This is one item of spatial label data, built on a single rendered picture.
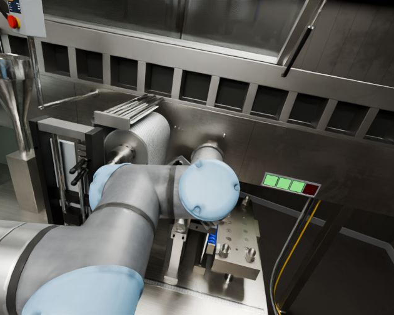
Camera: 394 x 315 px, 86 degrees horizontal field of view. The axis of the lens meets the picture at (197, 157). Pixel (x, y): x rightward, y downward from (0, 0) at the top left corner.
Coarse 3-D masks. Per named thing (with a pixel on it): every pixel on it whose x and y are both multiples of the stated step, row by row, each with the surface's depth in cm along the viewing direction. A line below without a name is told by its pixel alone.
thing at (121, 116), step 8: (144, 96) 86; (152, 96) 86; (120, 104) 69; (128, 104) 73; (136, 104) 72; (144, 104) 81; (152, 104) 76; (96, 112) 58; (104, 112) 58; (112, 112) 63; (120, 112) 61; (128, 112) 69; (136, 112) 64; (144, 112) 72; (96, 120) 59; (104, 120) 58; (112, 120) 58; (120, 120) 58; (128, 120) 57; (136, 120) 64; (120, 128) 59; (128, 128) 58
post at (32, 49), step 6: (30, 36) 58; (30, 42) 58; (30, 48) 59; (30, 54) 60; (36, 60) 61; (36, 66) 61; (36, 72) 62; (36, 78) 63; (36, 84) 63; (36, 90) 64; (42, 96) 66; (42, 102) 66
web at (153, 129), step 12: (144, 120) 73; (156, 120) 78; (132, 132) 63; (144, 132) 66; (156, 132) 72; (168, 132) 84; (156, 144) 71; (156, 156) 74; (204, 156) 78; (216, 156) 82
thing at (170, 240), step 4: (172, 220) 76; (172, 224) 74; (172, 228) 75; (168, 232) 76; (188, 232) 78; (168, 236) 77; (188, 236) 95; (168, 240) 78; (172, 240) 78; (168, 244) 79; (172, 244) 79; (184, 244) 78; (168, 248) 80; (184, 248) 79; (168, 252) 81; (164, 256) 82; (168, 256) 82; (164, 260) 83; (168, 260) 83; (180, 260) 81; (180, 264) 83
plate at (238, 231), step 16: (240, 208) 100; (224, 224) 88; (240, 224) 90; (224, 240) 81; (240, 240) 82; (256, 240) 84; (240, 256) 76; (256, 256) 77; (240, 272) 74; (256, 272) 73
